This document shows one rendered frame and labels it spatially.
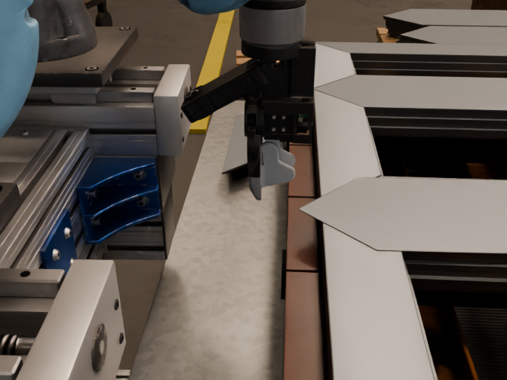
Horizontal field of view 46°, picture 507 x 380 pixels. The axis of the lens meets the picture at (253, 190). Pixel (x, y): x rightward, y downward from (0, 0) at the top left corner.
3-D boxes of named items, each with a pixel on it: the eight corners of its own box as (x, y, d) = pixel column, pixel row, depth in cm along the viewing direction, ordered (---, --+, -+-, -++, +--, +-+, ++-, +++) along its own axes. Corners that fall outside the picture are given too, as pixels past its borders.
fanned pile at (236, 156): (286, 116, 153) (287, 101, 151) (283, 191, 119) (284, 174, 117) (238, 114, 154) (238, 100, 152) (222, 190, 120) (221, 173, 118)
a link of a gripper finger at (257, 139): (259, 183, 73) (259, 117, 69) (247, 182, 73) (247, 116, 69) (261, 165, 77) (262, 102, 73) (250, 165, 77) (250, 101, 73)
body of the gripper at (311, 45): (311, 150, 71) (316, 51, 65) (239, 148, 72) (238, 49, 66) (309, 124, 78) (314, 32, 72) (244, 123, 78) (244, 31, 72)
